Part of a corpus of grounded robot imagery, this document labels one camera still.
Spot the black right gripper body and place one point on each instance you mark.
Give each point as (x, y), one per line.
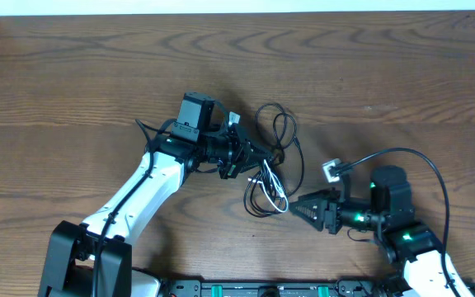
(335, 220)

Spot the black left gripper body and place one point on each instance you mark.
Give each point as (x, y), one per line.
(234, 151)

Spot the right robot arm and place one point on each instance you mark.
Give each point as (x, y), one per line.
(406, 242)

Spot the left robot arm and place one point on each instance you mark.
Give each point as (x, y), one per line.
(94, 258)

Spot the white back board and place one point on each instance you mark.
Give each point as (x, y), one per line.
(19, 8)

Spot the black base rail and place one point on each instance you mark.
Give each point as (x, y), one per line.
(342, 287)

